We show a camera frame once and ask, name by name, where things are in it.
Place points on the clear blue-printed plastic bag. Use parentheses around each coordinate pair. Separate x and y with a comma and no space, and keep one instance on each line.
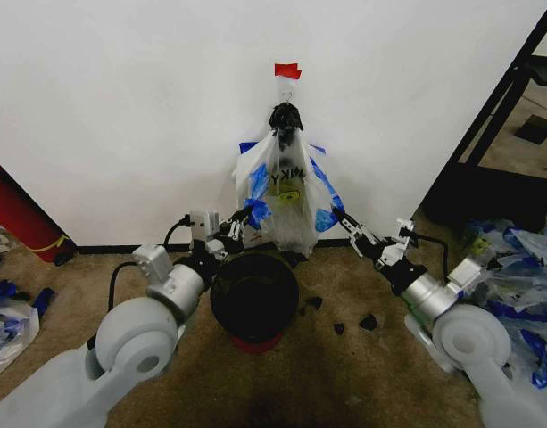
(523,254)
(7,332)
(529,343)

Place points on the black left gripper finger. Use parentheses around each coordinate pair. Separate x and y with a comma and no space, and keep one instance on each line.
(238,219)
(232,244)

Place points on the black flat box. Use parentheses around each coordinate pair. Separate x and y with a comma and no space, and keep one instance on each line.
(532,129)

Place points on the black crumpled plastic clump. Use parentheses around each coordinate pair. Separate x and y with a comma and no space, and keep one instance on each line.
(285,117)

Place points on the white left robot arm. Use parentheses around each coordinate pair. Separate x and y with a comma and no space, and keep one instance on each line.
(130,339)

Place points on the black metal frame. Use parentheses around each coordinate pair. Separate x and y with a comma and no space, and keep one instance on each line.
(500,93)

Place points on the red fire extinguisher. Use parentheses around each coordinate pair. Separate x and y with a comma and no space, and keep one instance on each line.
(14,209)

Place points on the black shelf furniture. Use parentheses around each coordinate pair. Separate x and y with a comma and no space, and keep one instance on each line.
(544,69)

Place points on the clear blue-printed garbage bag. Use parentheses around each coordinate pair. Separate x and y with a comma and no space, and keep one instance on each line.
(283,178)

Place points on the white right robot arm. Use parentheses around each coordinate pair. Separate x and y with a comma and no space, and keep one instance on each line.
(469,343)

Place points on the blue plastic scrap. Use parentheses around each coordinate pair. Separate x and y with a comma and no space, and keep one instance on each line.
(5,290)
(43,299)

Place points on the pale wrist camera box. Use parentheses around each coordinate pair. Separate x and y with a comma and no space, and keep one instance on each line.
(405,232)
(204,224)

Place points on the black trash bin red base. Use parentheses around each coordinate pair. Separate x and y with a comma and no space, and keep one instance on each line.
(255,303)

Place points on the red tape piece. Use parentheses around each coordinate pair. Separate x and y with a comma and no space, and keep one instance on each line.
(287,71)

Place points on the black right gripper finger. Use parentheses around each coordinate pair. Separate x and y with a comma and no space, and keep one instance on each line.
(351,224)
(363,248)

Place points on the black plastic scrap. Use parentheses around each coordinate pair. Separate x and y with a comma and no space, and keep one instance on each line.
(312,304)
(340,328)
(369,322)

